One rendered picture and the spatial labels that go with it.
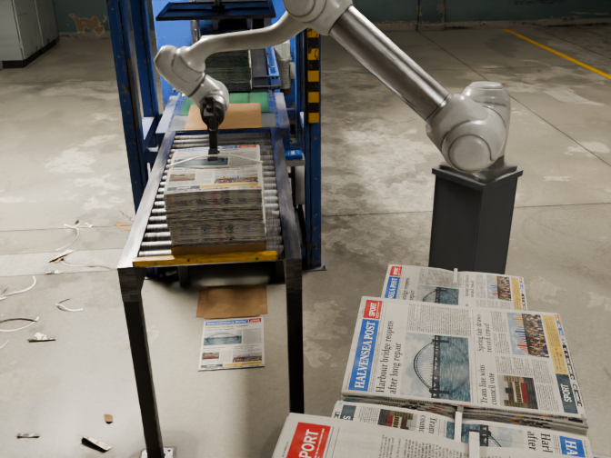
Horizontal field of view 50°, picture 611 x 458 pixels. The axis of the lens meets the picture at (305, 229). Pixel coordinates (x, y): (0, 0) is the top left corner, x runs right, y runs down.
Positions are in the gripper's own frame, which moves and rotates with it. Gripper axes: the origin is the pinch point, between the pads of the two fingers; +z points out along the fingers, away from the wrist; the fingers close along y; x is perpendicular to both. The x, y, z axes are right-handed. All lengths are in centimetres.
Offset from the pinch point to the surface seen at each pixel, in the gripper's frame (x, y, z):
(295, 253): -23.7, 31.6, 18.8
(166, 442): 25, 112, 18
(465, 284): -68, 26, 47
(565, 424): -58, -3, 122
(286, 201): -23.5, 35.3, -21.1
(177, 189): 9.6, 8.8, 16.6
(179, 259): 10.9, 29.0, 22.5
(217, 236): -0.7, 23.8, 19.3
